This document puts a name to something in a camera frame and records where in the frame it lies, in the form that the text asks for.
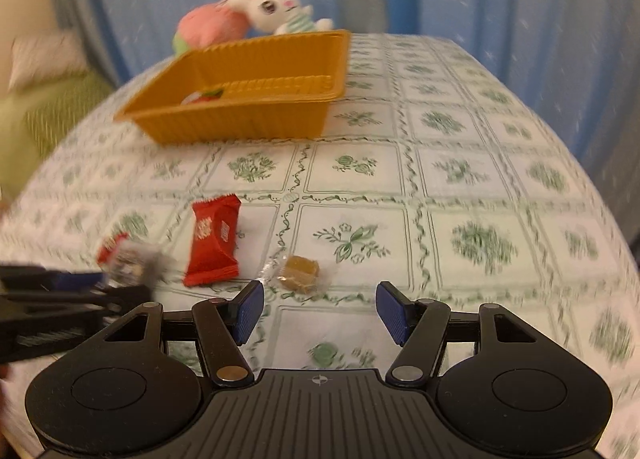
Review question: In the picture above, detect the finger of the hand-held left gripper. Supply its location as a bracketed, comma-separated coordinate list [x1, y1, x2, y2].
[0, 265, 107, 292]
[0, 286, 153, 312]

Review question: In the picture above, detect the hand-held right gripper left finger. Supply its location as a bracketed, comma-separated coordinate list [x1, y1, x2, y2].
[102, 280, 266, 385]

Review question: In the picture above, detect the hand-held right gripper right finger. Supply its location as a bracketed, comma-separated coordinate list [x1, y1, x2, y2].
[375, 281, 543, 385]

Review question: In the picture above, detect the small red candy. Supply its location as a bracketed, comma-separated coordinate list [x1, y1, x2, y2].
[96, 232, 132, 267]

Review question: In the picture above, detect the transparent dark snack packet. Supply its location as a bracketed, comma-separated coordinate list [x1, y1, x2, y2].
[112, 245, 171, 287]

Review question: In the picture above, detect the brown candy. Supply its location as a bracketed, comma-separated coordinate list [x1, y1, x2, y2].
[260, 255, 328, 295]

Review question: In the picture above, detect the large red snack packet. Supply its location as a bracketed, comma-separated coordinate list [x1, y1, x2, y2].
[183, 194, 242, 287]

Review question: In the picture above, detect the orange plastic tray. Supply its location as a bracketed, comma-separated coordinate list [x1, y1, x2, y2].
[114, 30, 352, 144]

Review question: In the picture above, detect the white green snack packet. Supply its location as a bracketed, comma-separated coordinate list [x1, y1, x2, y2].
[181, 88, 225, 104]

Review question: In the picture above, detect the green floral tablecloth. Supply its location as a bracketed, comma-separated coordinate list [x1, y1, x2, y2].
[0, 31, 640, 459]

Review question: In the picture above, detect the green zigzag cushion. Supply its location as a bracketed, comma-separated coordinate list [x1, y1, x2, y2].
[25, 74, 113, 160]

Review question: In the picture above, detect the light green sofa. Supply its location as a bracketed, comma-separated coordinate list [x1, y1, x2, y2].
[0, 74, 116, 200]

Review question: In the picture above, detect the beige cushion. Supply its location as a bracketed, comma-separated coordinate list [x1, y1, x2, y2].
[7, 31, 88, 92]

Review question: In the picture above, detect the pink starfish plush toy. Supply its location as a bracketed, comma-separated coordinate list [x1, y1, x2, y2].
[172, 0, 266, 57]

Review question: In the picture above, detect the white bunny plush toy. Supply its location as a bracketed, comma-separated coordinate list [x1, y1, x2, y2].
[223, 0, 335, 36]

